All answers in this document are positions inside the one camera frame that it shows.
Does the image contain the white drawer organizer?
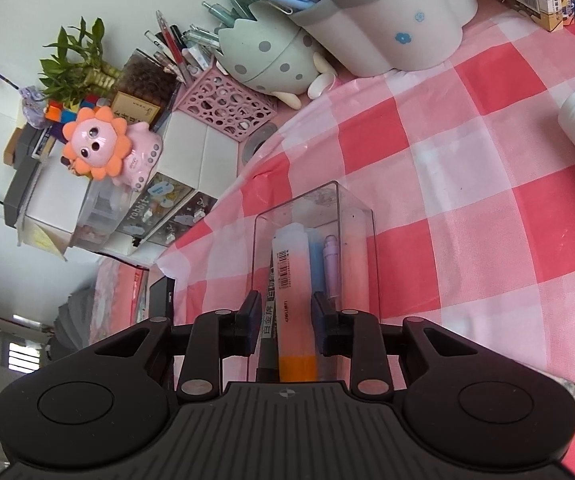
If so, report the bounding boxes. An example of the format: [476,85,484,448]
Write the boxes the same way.
[66,109,241,261]

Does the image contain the red white checkered tablecloth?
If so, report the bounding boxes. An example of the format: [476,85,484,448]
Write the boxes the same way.
[158,0,575,472]

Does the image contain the grey black marker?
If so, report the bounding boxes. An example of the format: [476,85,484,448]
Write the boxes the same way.
[256,256,280,384]

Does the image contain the white eraser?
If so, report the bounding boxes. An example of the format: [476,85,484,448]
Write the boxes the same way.
[552,376,575,401]

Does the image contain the pink lion toy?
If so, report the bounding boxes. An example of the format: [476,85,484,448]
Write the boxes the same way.
[62,106,164,191]

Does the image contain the green bamboo plant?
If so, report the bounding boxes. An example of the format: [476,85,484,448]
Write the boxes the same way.
[39,18,122,106]

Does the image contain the purple white pen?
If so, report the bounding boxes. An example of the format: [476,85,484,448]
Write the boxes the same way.
[323,234,341,309]

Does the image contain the orange capped highlighter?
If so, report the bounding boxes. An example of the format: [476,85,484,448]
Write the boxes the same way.
[272,223,318,382]

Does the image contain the black smartphone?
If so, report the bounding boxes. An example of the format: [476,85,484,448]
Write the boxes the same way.
[149,276,175,320]

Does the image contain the red pink box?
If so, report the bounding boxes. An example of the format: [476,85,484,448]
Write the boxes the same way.
[89,259,149,344]

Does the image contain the pink perforated pen basket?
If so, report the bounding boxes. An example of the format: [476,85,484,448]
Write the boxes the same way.
[175,65,278,143]

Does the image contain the black box on top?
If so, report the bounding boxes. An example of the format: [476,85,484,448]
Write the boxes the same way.
[3,124,56,228]

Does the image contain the pink highlighter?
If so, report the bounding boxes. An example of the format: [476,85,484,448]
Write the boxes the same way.
[342,211,370,311]

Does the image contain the egg shaped pen holder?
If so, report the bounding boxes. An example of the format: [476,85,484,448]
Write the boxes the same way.
[215,2,337,110]

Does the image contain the clear plastic organizer box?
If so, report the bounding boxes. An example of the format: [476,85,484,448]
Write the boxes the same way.
[250,181,381,382]

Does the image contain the light blue pen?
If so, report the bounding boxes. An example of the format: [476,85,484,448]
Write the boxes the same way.
[307,229,325,292]

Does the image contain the rubik's cube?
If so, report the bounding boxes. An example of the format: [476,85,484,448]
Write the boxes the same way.
[45,94,99,124]

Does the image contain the white grey pen holder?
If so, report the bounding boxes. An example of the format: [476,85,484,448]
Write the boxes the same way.
[292,0,478,77]

